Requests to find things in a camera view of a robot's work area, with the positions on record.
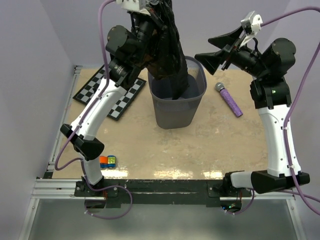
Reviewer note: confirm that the orange blue toy car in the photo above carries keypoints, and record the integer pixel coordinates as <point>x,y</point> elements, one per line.
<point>108,162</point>

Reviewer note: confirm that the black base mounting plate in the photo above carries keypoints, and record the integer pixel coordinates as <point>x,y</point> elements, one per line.
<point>113,193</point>

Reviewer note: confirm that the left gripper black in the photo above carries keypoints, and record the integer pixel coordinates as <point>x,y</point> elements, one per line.
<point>158,14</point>

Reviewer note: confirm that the purple glitter toy microphone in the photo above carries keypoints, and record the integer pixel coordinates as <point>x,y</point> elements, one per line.
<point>219,87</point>

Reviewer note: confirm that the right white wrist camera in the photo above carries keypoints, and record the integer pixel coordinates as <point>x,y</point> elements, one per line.
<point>251,25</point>

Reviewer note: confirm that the aluminium front rail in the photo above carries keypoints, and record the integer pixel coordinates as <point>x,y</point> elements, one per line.
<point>65,189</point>

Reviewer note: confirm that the black white chessboard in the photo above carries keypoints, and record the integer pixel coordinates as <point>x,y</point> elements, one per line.
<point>87,91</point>

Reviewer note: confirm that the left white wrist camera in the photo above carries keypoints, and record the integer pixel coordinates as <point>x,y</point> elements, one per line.
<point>137,6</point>

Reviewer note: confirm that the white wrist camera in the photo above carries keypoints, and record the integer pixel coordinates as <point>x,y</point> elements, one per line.
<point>251,25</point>
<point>137,6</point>

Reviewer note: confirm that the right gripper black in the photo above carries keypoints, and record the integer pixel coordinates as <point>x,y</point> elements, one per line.
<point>230,46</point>

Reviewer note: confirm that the grey plastic trash bin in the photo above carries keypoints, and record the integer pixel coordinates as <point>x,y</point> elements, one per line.
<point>178,113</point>

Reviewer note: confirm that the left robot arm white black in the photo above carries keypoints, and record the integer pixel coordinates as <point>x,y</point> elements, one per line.
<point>131,50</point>

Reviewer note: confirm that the black plastic trash bag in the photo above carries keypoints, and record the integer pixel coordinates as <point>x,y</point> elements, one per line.
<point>169,61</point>

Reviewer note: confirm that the aluminium left side rail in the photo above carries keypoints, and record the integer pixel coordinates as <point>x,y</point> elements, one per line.
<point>58,139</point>

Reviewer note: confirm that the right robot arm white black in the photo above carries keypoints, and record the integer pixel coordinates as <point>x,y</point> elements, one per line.
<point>272,100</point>

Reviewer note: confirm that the aluminium rail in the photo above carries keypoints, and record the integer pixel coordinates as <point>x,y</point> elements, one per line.
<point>65,189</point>
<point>58,139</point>

